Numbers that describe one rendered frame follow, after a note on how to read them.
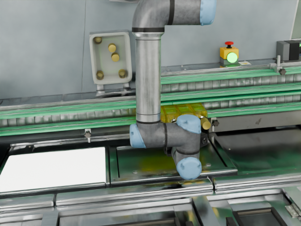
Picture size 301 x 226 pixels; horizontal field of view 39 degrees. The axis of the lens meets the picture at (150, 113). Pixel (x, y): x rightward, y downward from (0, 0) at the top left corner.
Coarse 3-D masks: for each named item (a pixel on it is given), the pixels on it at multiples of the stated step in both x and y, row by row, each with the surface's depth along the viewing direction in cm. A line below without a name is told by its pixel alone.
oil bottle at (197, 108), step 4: (188, 104) 184; (192, 104) 181; (196, 104) 180; (200, 104) 180; (192, 108) 177; (196, 108) 176; (200, 108) 176; (204, 108) 176; (196, 112) 172; (200, 112) 171; (204, 112) 171; (200, 116) 171; (204, 116) 171
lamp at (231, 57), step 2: (230, 52) 190; (232, 52) 190; (228, 54) 190; (230, 54) 189; (232, 54) 189; (234, 54) 189; (228, 56) 189; (230, 56) 189; (232, 56) 189; (234, 56) 189; (236, 56) 189; (228, 58) 189; (230, 58) 189; (232, 58) 189; (234, 58) 189; (236, 58) 189; (228, 60) 190; (230, 60) 189; (232, 60) 189; (234, 60) 189; (232, 62) 190
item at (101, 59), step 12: (96, 36) 180; (108, 36) 188; (120, 36) 188; (96, 48) 189; (120, 48) 190; (96, 60) 191; (108, 60) 191; (120, 60) 192; (96, 72) 191; (108, 72) 193
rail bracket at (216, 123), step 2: (210, 118) 186; (212, 118) 185; (214, 118) 185; (210, 120) 186; (212, 120) 184; (214, 120) 182; (216, 120) 181; (212, 122) 182; (214, 122) 181; (216, 122) 181; (218, 122) 181; (212, 124) 187; (214, 124) 181; (216, 124) 181; (218, 124) 182; (212, 126) 187; (212, 128) 187; (212, 130) 188
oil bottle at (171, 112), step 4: (172, 104) 183; (164, 108) 179; (168, 108) 178; (172, 108) 178; (164, 112) 175; (168, 112) 174; (172, 112) 173; (176, 112) 173; (168, 116) 170; (172, 116) 170; (176, 116) 170; (168, 120) 170
